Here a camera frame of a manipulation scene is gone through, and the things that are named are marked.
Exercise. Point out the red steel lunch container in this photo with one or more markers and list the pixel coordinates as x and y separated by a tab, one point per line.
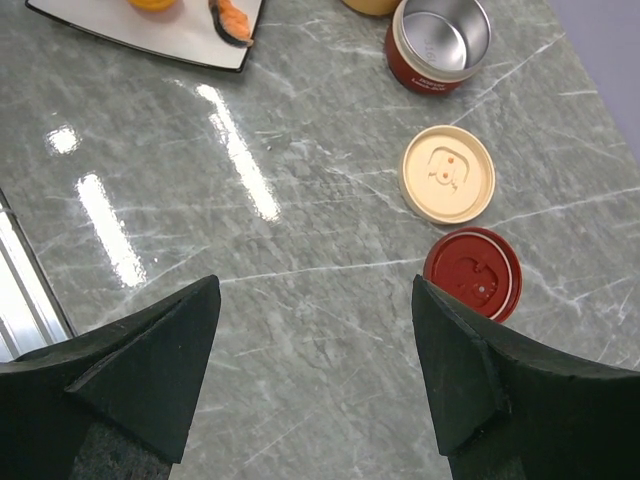
433	46

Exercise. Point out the aluminium rail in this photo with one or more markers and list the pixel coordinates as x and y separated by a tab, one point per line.
31	315

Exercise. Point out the salmon slice food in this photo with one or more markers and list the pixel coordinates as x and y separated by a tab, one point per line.
231	23

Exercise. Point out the red round lid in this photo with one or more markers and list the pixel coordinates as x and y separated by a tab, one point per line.
479	268

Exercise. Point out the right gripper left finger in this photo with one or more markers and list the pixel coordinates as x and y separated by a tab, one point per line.
116	402

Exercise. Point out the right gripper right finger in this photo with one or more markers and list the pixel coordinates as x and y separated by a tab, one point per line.
505	406

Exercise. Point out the yellow lunch container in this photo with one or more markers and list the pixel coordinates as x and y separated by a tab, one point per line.
376	8

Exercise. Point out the orange egg yolk food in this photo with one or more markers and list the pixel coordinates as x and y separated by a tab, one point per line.
152	5

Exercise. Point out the cream round lid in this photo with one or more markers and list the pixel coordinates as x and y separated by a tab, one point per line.
446	175

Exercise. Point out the white square plate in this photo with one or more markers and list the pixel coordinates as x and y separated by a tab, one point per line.
184	32

